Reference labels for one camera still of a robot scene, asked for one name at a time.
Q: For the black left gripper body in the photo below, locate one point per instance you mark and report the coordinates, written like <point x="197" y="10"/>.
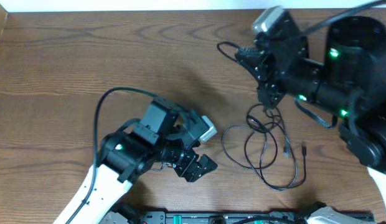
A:
<point x="187" y="158"/>

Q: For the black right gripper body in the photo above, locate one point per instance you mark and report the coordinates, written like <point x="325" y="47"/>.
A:
<point x="273" y="89"/>

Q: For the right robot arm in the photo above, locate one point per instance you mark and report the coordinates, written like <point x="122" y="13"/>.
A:
<point x="350" y="83"/>

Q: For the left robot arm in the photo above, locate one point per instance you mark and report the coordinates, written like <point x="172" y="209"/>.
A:
<point x="168" y="133"/>

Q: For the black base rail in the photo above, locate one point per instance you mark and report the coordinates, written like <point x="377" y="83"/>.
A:
<point x="317" y="213"/>

